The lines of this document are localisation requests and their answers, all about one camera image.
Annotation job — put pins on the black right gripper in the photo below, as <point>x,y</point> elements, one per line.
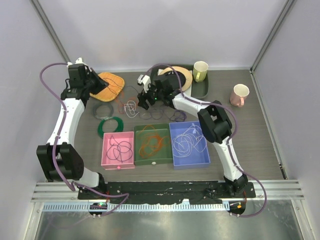
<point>142,97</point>

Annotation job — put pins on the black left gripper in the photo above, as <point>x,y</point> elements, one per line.
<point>101,83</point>

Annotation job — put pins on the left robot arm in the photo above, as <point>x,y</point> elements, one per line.
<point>58,158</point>

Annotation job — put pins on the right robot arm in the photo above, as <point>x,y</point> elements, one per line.
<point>214,122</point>

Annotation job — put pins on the wooden cutting board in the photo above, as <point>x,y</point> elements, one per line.
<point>115,86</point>

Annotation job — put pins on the white square plate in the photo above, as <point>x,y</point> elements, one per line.
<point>160,72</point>

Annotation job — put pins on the black and tan plate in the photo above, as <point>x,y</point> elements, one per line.
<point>186,77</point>

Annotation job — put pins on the green box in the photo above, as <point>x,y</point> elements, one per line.
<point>152,144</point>

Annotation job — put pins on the dark green tray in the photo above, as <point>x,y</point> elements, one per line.
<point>198,90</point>

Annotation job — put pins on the yellow mug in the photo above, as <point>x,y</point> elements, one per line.
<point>200,69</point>

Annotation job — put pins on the pink box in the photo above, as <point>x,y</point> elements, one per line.
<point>118,151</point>

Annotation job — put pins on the blue box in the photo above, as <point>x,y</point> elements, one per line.
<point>189,146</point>

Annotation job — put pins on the pink mug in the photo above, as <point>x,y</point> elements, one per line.
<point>238,95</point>

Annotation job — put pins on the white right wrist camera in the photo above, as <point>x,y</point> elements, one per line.
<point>145,81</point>

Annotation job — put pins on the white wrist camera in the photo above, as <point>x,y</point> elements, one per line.
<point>145,81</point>
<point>79,63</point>

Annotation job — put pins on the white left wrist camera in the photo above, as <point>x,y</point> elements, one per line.
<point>79,63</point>

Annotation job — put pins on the aluminium corner post left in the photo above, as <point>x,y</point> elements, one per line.
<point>50,29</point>

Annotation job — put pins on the aluminium corner post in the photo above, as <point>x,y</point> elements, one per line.
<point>284,12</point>
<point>50,29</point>

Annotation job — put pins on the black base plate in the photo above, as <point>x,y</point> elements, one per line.
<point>172,192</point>

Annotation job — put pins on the white slotted cable duct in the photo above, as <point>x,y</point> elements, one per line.
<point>87,206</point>

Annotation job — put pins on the aluminium front rail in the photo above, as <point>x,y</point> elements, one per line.
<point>275,190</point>

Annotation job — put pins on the aluminium corner post right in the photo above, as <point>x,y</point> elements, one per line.
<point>284,12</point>

